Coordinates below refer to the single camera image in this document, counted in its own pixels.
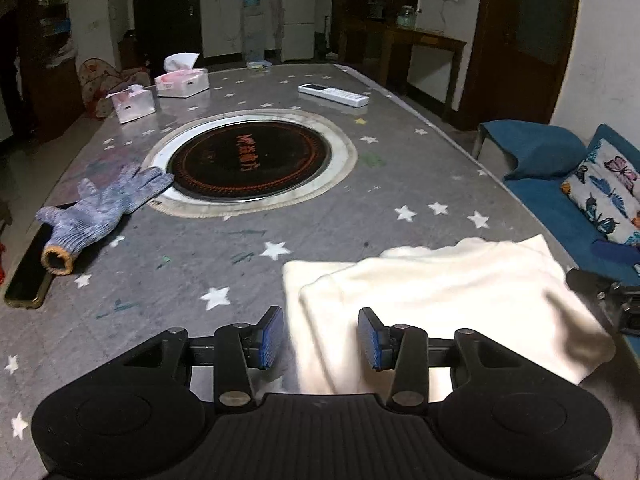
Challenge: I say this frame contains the pink floral mesh cover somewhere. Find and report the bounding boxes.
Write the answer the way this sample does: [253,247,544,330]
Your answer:
[77,57,151,118]

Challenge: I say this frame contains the white remote control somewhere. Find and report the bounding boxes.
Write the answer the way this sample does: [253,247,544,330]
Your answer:
[298,83,370,108]

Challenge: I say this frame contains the cream fleece garment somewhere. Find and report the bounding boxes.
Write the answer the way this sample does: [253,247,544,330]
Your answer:
[282,234,616,396]

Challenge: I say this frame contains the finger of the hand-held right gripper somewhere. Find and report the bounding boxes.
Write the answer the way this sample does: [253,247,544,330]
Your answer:
[566,267,640,337]

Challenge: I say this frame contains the blue sofa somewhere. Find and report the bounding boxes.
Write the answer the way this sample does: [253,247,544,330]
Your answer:
[472,119,640,286]

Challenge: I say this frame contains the dark open shelf unit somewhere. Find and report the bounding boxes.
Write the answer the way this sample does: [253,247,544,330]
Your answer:
[15,0,83,143]

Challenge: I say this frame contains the wooden door with glass pane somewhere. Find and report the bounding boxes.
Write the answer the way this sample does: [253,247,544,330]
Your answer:
[470,0,583,131]

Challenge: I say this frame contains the round black induction cooktop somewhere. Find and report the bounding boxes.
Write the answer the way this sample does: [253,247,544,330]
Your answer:
[142,109,358,218]

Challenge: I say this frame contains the black smartphone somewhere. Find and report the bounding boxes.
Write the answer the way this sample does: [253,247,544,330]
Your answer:
[4,205,76,309]

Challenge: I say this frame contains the large pink tissue box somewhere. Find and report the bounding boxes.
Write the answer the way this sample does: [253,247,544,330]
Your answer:
[155,53,210,98]

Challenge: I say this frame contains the dark brown door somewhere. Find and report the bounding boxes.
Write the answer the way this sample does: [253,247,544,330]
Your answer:
[131,0,201,66]

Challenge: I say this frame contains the small pink tissue box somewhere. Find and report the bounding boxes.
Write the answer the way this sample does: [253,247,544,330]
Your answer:
[111,85,156,123]

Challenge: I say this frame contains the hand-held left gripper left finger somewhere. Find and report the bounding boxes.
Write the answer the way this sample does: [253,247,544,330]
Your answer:
[122,305,286,413]

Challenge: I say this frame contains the white refrigerator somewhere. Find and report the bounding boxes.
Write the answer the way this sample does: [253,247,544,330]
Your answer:
[280,0,317,62]

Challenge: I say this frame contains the water dispenser with blue bottle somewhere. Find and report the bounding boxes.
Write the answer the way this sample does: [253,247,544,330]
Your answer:
[241,0,266,63]

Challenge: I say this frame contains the butterfly print cushion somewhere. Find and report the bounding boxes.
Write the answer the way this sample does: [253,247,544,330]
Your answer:
[560,138,640,247]

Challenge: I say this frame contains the brown wooden desk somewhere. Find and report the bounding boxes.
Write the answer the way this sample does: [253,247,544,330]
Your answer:
[340,15,468,121]

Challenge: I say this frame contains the grey knit work glove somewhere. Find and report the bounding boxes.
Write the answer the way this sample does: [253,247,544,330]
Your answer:
[36,164,175,276]

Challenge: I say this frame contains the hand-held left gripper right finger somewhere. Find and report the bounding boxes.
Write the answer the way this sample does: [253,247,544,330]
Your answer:
[357,307,521,411]

